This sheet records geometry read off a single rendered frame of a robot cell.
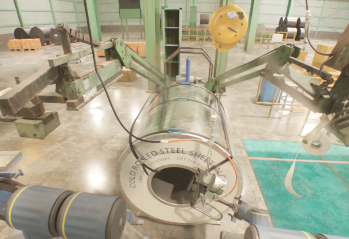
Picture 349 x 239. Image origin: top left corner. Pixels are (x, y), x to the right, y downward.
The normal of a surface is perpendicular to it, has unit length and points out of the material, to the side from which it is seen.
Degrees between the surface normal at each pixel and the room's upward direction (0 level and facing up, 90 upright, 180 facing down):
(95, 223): 41
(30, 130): 90
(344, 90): 90
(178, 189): 1
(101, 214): 23
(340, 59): 90
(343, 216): 0
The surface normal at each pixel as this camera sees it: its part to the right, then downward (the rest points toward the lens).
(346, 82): -0.12, 0.47
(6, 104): 0.13, 0.53
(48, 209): -0.05, -0.51
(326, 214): 0.00, -0.88
